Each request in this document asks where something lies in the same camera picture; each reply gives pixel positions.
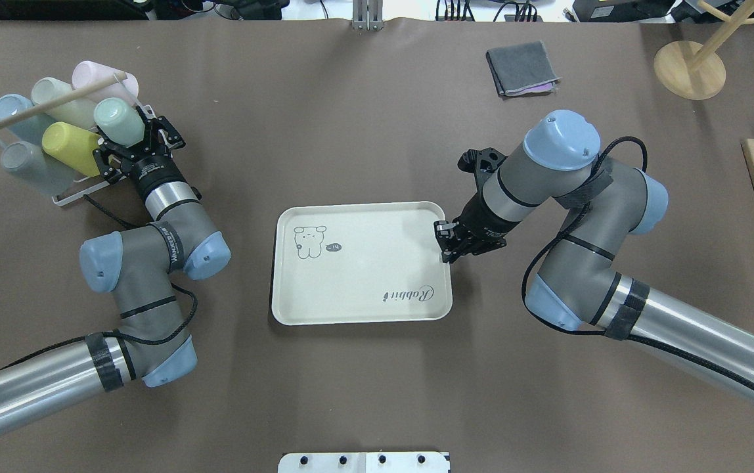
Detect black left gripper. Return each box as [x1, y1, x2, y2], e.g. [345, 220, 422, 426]
[93, 116, 186, 198]

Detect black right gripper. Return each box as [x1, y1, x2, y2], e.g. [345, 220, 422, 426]
[433, 192, 518, 264]

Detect green cup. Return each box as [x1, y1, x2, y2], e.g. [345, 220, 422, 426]
[93, 98, 144, 148]

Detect cream rabbit tray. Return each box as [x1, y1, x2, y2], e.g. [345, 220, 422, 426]
[271, 201, 453, 326]

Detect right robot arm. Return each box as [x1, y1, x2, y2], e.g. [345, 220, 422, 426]
[434, 110, 754, 402]

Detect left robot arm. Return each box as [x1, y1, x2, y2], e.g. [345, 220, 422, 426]
[0, 114, 232, 436]

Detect yellow cup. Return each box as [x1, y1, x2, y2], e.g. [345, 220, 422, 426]
[41, 121, 100, 177]

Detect cream white cup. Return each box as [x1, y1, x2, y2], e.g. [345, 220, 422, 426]
[30, 77, 96, 130]

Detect pink cup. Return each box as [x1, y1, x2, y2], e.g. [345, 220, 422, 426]
[72, 60, 140, 106]

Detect light blue cup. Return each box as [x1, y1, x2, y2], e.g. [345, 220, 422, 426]
[0, 94, 56, 145]

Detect grey cup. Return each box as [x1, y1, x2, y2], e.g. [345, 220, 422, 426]
[1, 141, 76, 196]

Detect grey folded cloth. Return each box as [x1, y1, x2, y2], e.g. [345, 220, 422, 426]
[485, 40, 560, 98]

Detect wooden mug tree stand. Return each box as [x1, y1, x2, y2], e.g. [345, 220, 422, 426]
[653, 1, 754, 100]

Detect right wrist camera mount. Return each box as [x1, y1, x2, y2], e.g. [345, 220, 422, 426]
[457, 147, 507, 192]

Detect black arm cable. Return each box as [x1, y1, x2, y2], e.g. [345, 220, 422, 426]
[81, 194, 199, 346]

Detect white wire cup rack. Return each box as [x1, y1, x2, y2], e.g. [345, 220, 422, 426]
[0, 107, 138, 206]

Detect wooden rack handle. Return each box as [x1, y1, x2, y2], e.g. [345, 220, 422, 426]
[0, 71, 138, 129]

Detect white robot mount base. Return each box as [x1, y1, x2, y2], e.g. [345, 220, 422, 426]
[277, 450, 451, 472]

